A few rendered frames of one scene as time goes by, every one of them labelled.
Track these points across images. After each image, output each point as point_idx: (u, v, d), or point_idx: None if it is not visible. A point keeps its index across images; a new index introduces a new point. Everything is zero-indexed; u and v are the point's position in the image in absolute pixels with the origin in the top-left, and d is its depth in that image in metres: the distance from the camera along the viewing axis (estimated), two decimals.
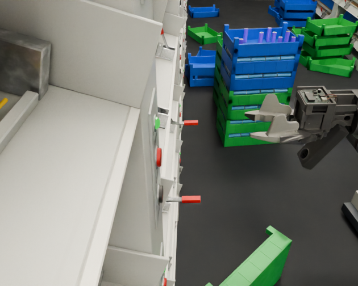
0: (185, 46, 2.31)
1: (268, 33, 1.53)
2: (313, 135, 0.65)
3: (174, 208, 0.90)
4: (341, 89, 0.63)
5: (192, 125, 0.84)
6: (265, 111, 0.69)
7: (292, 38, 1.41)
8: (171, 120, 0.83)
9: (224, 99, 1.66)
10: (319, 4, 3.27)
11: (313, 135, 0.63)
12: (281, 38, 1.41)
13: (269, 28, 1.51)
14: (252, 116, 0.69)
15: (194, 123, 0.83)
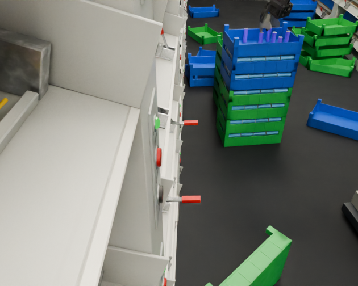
0: (185, 46, 2.31)
1: (268, 33, 1.53)
2: None
3: (174, 208, 0.90)
4: None
5: (192, 125, 0.84)
6: (263, 24, 1.41)
7: None
8: (171, 120, 0.83)
9: (224, 99, 1.66)
10: (319, 4, 3.27)
11: None
12: (281, 38, 1.41)
13: None
14: (262, 29, 1.44)
15: (194, 123, 0.83)
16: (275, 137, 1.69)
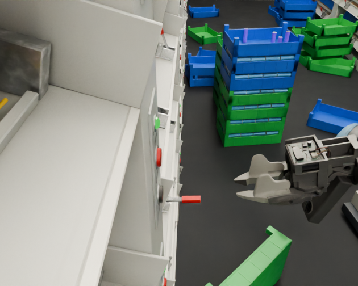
0: (185, 46, 2.31)
1: None
2: (312, 192, 0.58)
3: (174, 208, 0.90)
4: (334, 138, 0.56)
5: None
6: (255, 172, 0.62)
7: None
8: None
9: (224, 99, 1.66)
10: (319, 4, 3.27)
11: (307, 194, 0.56)
12: (281, 38, 1.41)
13: None
14: (242, 181, 0.62)
15: None
16: (275, 137, 1.69)
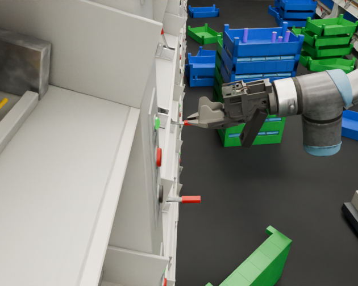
0: (185, 46, 2.31)
1: None
2: (240, 121, 0.80)
3: (174, 208, 0.90)
4: (255, 80, 0.79)
5: (192, 125, 0.84)
6: None
7: None
8: (171, 120, 0.83)
9: None
10: (319, 4, 3.27)
11: (235, 121, 0.79)
12: (281, 38, 1.41)
13: None
14: (194, 118, 0.84)
15: None
16: (275, 137, 1.69)
